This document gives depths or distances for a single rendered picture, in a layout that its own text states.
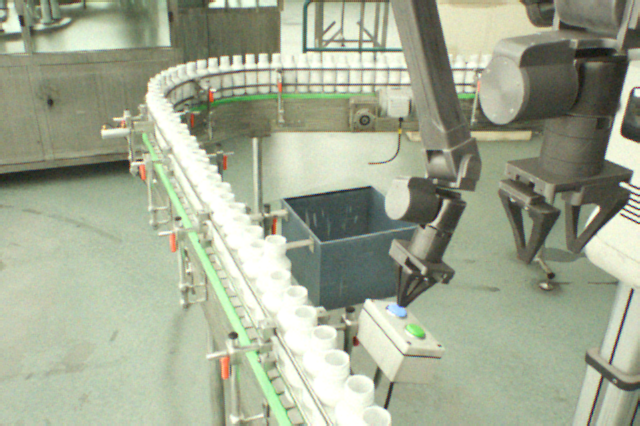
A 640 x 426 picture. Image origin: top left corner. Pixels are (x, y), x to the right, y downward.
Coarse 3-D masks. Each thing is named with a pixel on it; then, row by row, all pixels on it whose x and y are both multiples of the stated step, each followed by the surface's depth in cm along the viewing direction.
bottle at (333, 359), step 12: (324, 360) 82; (336, 360) 85; (348, 360) 82; (324, 372) 83; (336, 372) 82; (348, 372) 83; (324, 384) 83; (336, 384) 82; (324, 396) 83; (336, 396) 82; (312, 408) 86; (324, 408) 83; (312, 420) 87
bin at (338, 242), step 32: (320, 192) 187; (352, 192) 191; (288, 224) 180; (320, 224) 192; (352, 224) 197; (384, 224) 188; (416, 224) 170; (288, 256) 185; (320, 256) 159; (352, 256) 163; (384, 256) 167; (320, 288) 164; (352, 288) 168; (384, 288) 173
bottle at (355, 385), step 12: (348, 384) 79; (360, 384) 80; (372, 384) 78; (348, 396) 78; (360, 396) 77; (372, 396) 78; (336, 408) 80; (348, 408) 78; (360, 408) 78; (336, 420) 80; (348, 420) 78
